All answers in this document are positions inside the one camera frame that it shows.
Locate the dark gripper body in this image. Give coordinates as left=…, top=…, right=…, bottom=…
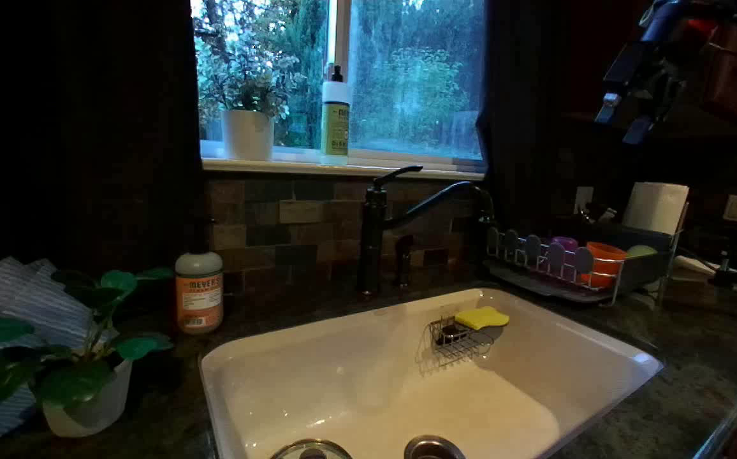
left=603, top=33, right=684, bottom=122

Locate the light green dish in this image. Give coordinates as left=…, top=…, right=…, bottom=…
left=624, top=242, right=660, bottom=264

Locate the orange plastic cup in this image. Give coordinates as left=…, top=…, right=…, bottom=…
left=584, top=240, right=630, bottom=297

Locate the metal dish rack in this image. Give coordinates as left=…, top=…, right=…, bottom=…
left=483, top=223, right=678, bottom=306

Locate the striped dish towel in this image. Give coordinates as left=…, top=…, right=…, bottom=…
left=0, top=255, right=98, bottom=439

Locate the white paper towel roll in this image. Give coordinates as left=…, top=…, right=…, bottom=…
left=619, top=180, right=691, bottom=237

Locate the dark curtain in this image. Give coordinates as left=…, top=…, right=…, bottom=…
left=475, top=0, right=573, bottom=233
left=0, top=0, right=210, bottom=284

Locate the small brown block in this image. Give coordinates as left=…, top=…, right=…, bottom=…
left=658, top=277, right=711, bottom=312

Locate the yellow sponge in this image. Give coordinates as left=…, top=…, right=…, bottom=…
left=455, top=303, right=514, bottom=334

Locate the dark bronze faucet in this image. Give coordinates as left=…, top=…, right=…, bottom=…
left=355, top=163, right=496, bottom=297

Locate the green label spray bottle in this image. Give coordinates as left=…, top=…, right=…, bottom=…
left=318, top=62, right=355, bottom=159

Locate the white ceramic sink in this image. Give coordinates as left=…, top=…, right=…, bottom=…
left=199, top=287, right=665, bottom=459

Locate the windowsill plant in white pot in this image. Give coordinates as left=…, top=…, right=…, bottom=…
left=213, top=75, right=288, bottom=163

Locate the open metal sink drain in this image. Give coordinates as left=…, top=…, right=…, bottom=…
left=400, top=433, right=469, bottom=459

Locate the orange lidded jar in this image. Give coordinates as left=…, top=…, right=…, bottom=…
left=171, top=249, right=227, bottom=337

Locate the sink drain strainer with stopper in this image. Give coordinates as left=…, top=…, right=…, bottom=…
left=267, top=436, right=355, bottom=459

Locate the green plant in white pot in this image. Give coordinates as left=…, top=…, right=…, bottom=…
left=0, top=266, right=177, bottom=442

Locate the wire sponge caddy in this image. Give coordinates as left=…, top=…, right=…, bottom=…
left=417, top=314, right=507, bottom=376

